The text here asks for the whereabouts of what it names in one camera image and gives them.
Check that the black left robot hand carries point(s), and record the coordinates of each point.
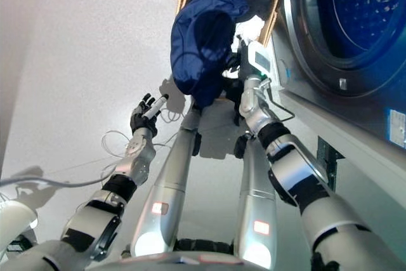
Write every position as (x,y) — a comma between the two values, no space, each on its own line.
(144,122)

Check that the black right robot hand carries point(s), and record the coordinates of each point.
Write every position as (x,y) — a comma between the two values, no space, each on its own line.
(258,61)

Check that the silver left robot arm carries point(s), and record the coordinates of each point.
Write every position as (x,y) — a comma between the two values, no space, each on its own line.
(95,220)

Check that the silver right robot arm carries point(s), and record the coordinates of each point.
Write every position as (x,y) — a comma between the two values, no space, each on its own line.
(301,172)

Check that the grey front-load washing machine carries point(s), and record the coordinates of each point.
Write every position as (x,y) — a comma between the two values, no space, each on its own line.
(301,45)

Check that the white garment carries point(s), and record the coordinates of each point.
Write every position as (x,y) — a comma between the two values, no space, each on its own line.
(250,30)

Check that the black left robot foot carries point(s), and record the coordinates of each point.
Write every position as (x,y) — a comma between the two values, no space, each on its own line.
(196,144)

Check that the black robot foot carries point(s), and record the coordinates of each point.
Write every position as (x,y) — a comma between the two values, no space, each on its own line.
(241,147)
(196,144)

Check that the blue garment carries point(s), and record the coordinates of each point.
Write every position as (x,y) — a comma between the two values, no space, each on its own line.
(200,45)

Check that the black right robot foot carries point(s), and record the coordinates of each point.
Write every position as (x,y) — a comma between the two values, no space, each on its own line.
(241,147)

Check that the silver right robot leg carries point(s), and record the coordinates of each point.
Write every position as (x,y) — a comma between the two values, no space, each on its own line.
(257,195)

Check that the white rounded cover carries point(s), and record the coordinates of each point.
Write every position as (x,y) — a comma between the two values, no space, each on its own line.
(16,217)

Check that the white appliance enclosure panel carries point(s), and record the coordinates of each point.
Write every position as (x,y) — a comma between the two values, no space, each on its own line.
(349,134)

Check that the dark metal bracket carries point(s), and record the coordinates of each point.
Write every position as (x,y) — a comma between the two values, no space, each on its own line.
(330,163)

